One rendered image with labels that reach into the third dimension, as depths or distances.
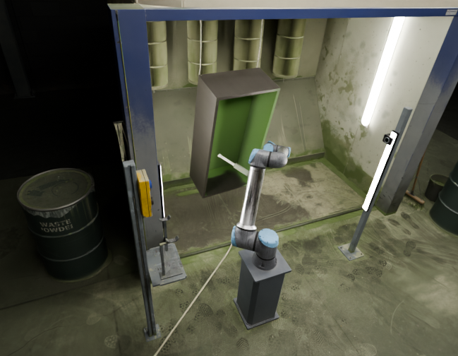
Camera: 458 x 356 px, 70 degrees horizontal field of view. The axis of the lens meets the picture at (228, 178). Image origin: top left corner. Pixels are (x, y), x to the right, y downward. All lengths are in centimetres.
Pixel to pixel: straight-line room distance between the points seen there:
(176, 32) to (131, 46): 206
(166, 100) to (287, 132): 174
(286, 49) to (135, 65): 256
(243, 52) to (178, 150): 139
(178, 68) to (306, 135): 204
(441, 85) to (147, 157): 278
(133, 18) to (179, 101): 233
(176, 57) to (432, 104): 277
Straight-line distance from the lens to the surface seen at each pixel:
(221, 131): 335
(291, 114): 483
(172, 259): 238
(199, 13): 211
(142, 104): 217
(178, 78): 423
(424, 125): 390
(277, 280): 264
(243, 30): 398
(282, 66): 434
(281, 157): 235
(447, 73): 375
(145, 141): 229
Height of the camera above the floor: 260
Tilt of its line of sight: 36 degrees down
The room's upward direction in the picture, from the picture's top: 4 degrees clockwise
